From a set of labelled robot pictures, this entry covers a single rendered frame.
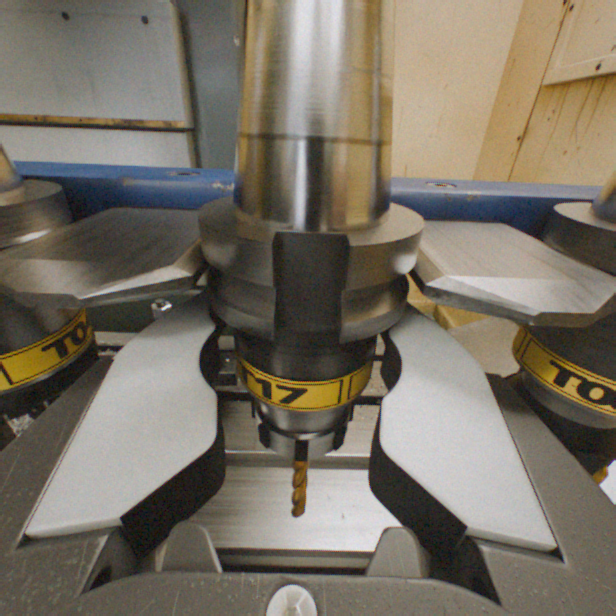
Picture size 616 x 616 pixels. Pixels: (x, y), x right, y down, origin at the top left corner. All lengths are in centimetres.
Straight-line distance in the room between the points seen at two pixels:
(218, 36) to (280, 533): 76
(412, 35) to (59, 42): 81
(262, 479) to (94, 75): 72
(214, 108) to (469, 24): 73
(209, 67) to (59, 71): 26
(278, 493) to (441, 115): 105
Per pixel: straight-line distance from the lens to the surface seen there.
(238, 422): 45
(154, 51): 73
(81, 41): 79
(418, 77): 112
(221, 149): 74
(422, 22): 114
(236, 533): 38
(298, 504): 19
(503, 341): 87
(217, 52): 75
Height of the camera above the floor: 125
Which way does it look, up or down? 30 degrees down
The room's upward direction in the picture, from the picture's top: 3 degrees clockwise
